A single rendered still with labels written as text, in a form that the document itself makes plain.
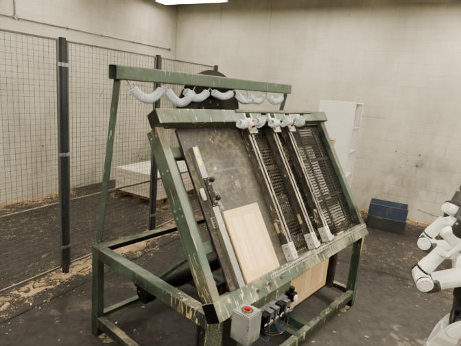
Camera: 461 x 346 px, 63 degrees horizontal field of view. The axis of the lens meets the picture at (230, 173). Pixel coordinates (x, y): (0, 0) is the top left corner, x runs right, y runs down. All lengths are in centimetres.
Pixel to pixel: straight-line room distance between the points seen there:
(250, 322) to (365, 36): 644
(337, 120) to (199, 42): 420
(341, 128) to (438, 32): 244
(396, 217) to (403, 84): 243
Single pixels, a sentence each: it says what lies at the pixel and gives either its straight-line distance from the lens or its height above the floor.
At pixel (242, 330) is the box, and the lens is 220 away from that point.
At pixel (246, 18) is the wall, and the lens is 874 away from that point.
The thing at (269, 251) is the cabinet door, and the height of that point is 100.
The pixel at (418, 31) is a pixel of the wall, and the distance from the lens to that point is 772.
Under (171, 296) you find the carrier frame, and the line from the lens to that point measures 256.
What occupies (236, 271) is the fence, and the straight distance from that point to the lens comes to 245.
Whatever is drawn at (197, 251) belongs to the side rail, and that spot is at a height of 116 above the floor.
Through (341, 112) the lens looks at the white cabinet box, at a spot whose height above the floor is 188.
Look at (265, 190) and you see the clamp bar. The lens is 289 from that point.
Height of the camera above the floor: 210
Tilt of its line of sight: 12 degrees down
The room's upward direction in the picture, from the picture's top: 5 degrees clockwise
